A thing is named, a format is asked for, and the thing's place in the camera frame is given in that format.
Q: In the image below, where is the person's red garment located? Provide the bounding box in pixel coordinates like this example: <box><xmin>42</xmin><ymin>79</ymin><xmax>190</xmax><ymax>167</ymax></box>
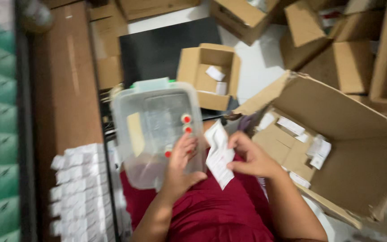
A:
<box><xmin>120</xmin><ymin>149</ymin><xmax>276</xmax><ymax>242</ymax></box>

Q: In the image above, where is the brown wooden panel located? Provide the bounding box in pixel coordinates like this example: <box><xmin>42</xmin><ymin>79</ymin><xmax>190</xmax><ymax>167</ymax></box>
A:
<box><xmin>32</xmin><ymin>2</ymin><xmax>105</xmax><ymax>242</ymax></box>

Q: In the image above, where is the stack of white packets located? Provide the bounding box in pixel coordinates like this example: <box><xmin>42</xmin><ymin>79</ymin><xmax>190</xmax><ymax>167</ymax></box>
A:
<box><xmin>48</xmin><ymin>143</ymin><xmax>116</xmax><ymax>242</ymax></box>

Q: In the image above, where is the person's right hand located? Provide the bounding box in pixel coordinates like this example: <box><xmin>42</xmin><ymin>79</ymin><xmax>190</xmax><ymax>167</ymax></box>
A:
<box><xmin>226</xmin><ymin>131</ymin><xmax>283</xmax><ymax>179</ymax></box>

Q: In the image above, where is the black metal post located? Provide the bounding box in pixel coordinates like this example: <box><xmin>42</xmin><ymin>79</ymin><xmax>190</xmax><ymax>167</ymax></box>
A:
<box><xmin>14</xmin><ymin>0</ymin><xmax>39</xmax><ymax>242</ymax></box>

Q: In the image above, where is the heap of white medicine packets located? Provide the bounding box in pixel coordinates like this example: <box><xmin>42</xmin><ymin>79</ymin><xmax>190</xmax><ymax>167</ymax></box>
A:
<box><xmin>256</xmin><ymin>112</ymin><xmax>332</xmax><ymax>189</ymax></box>

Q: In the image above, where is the white paper leaflet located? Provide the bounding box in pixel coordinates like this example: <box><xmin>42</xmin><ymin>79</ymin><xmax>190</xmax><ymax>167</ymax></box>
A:
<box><xmin>204</xmin><ymin>120</ymin><xmax>236</xmax><ymax>191</ymax></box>

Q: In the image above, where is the small open cardboard box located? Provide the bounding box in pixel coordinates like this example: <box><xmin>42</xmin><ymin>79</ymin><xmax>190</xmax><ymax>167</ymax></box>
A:
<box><xmin>176</xmin><ymin>43</ymin><xmax>241</xmax><ymax>112</ymax></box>

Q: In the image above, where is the heap of cardboard boxes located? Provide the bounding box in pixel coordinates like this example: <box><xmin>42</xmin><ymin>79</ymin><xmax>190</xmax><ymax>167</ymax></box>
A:
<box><xmin>210</xmin><ymin>0</ymin><xmax>387</xmax><ymax>123</ymax></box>

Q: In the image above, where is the black board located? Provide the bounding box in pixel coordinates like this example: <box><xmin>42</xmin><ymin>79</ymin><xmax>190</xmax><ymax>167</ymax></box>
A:
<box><xmin>119</xmin><ymin>17</ymin><xmax>222</xmax><ymax>89</ymax></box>

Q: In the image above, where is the clear plastic container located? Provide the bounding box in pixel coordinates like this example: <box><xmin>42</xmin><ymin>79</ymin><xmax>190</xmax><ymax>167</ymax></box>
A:
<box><xmin>110</xmin><ymin>78</ymin><xmax>207</xmax><ymax>191</ymax></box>

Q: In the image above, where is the large open cardboard box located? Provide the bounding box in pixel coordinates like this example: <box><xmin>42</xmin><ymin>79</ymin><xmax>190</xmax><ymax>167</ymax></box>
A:
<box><xmin>225</xmin><ymin>70</ymin><xmax>387</xmax><ymax>230</ymax></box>

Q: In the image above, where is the person's left hand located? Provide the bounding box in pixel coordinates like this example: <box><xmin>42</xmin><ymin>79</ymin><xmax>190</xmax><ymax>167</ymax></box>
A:
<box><xmin>161</xmin><ymin>132</ymin><xmax>208</xmax><ymax>199</ymax></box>

